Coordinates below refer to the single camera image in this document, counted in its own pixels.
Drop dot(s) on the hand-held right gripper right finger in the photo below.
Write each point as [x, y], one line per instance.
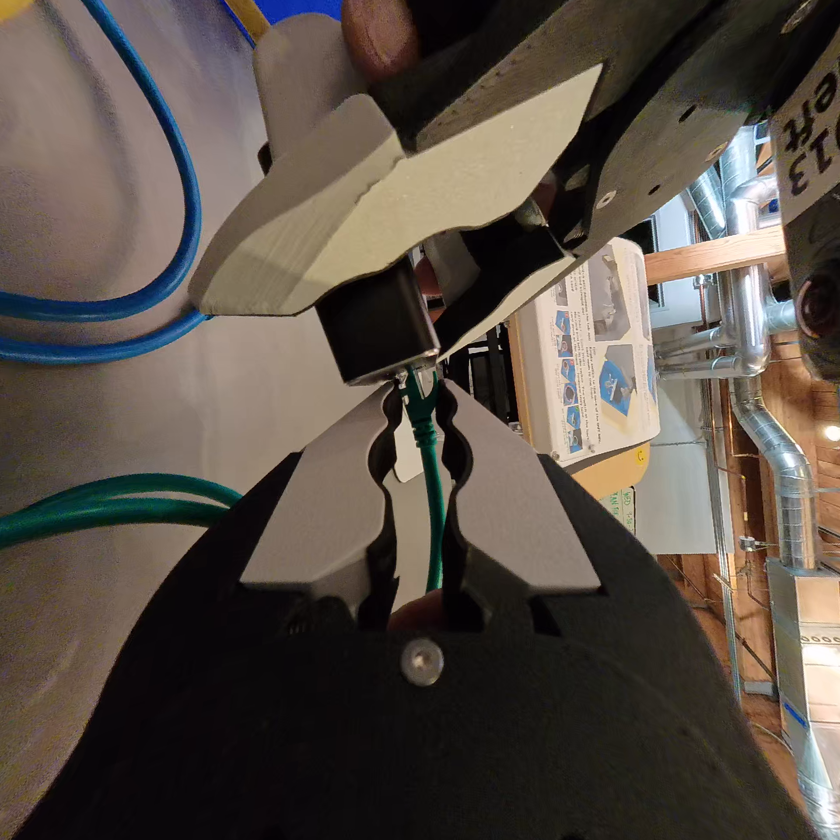
[518, 518]

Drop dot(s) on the silver ventilation duct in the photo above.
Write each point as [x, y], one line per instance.
[787, 472]

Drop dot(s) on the printed instruction sheet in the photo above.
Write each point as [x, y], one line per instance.
[590, 367]

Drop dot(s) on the black network switch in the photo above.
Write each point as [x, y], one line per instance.
[374, 321]

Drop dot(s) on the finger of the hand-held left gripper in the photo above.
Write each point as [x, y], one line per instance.
[407, 197]
[518, 275]

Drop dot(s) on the wooden ceiling beam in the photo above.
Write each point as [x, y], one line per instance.
[722, 253]

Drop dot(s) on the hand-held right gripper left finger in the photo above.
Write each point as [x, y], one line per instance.
[315, 512]

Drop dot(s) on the person's right hand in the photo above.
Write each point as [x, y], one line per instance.
[417, 613]

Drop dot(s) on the person's left hand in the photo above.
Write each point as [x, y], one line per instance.
[380, 39]

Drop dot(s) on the whiteboard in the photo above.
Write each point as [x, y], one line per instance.
[623, 508]

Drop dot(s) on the instruction sheet on stand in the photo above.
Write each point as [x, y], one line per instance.
[610, 472]

